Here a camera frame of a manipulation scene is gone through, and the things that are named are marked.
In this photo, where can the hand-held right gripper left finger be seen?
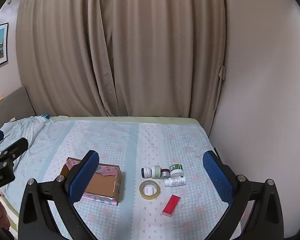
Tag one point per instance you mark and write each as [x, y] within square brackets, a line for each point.
[83, 177]

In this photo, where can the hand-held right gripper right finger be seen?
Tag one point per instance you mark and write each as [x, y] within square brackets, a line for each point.
[216, 175]

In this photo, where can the cardboard box with pink lining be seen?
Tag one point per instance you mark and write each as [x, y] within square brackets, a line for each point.
[102, 185]

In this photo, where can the round white lid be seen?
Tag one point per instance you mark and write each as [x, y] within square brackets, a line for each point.
[176, 170]

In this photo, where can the white pill bottle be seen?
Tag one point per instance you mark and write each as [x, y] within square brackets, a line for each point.
[175, 181]

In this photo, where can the small red and silver jar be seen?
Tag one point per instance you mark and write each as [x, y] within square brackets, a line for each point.
[165, 173]

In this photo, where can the red box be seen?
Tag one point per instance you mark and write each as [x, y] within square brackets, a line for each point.
[171, 204]

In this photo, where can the clear tape roll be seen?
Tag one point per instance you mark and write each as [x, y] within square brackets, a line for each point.
[142, 191]

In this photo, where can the white jar with pale green lid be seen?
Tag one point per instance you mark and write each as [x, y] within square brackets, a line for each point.
[156, 171]

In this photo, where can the white jar with black lid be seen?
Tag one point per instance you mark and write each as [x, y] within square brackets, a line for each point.
[146, 172]

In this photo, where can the small white earbud case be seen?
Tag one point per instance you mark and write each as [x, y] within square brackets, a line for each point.
[150, 190]

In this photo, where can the crumpled white cloth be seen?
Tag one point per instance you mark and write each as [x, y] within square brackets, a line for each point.
[22, 130]

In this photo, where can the grey padded headboard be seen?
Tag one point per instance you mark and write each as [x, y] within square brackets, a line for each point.
[13, 105]

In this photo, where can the small blue patterned object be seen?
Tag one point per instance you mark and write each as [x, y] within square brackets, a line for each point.
[44, 116]

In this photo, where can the light blue checked bed sheet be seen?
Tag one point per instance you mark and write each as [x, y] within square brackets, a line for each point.
[130, 142]

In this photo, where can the pale green mattress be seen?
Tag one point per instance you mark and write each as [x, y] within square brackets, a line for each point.
[130, 120]

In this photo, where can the beige curtain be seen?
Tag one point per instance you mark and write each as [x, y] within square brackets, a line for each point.
[140, 50]

